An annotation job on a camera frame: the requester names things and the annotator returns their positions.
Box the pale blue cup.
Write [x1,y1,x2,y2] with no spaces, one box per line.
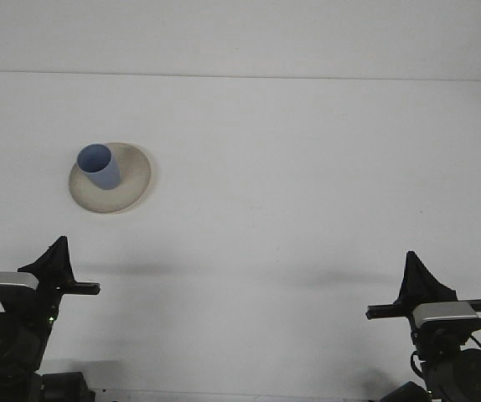
[75,143,122,191]

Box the pale round plate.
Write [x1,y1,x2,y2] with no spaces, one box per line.
[68,142,158,215]

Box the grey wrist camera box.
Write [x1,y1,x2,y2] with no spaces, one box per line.
[411,301,478,330]
[0,271,41,301]

